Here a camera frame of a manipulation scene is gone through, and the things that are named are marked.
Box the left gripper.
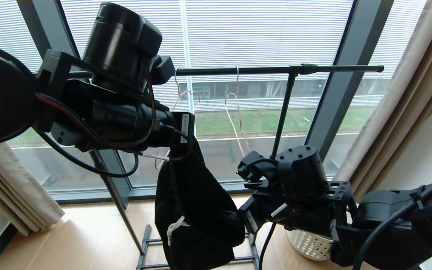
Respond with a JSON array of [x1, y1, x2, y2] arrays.
[[49, 80, 197, 151]]

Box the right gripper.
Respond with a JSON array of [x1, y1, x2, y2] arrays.
[[238, 195, 337, 236]]

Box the black shorts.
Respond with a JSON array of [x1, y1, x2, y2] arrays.
[[154, 137, 246, 270]]

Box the white laundry basket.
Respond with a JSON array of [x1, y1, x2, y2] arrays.
[[286, 229, 335, 261]]

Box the pink clothes hanger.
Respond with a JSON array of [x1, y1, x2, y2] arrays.
[[154, 67, 201, 170], [225, 66, 251, 158]]

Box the black clothes rack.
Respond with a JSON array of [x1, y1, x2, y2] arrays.
[[66, 64, 385, 270]]

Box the beige curtain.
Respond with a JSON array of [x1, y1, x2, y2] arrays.
[[0, 142, 65, 236], [334, 0, 432, 201]]

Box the window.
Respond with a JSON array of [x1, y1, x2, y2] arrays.
[[0, 0, 426, 205]]

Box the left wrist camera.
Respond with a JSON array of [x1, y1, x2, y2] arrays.
[[150, 55, 176, 86]]

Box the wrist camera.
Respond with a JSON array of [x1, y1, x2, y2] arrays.
[[150, 55, 176, 86], [237, 151, 278, 185]]

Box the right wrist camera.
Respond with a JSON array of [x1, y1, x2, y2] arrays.
[[237, 151, 278, 185]]

